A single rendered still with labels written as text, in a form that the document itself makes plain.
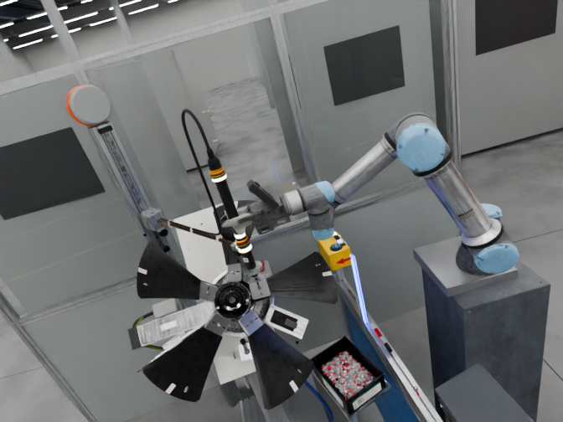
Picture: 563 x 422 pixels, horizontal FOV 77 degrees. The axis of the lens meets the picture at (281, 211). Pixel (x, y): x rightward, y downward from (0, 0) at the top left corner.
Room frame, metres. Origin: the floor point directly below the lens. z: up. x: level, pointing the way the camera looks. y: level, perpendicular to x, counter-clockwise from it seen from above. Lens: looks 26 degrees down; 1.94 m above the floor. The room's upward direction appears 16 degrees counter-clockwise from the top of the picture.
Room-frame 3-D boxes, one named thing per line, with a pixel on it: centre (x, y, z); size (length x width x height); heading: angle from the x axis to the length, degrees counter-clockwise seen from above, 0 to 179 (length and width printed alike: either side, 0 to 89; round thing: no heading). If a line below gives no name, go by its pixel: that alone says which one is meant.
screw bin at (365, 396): (0.85, -0.06, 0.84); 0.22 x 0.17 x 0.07; 22
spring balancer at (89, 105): (1.55, 0.62, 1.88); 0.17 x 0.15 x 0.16; 96
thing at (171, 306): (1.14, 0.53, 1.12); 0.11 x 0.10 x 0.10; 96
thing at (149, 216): (1.47, 0.56, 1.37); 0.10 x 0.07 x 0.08; 41
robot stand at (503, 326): (0.99, -0.64, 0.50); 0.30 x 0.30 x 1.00; 0
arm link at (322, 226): (1.05, -0.12, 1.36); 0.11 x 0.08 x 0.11; 160
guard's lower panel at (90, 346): (1.72, 0.22, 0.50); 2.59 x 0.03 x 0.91; 96
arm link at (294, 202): (1.03, -0.04, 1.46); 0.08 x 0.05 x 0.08; 6
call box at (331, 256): (1.33, -0.18, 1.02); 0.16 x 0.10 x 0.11; 6
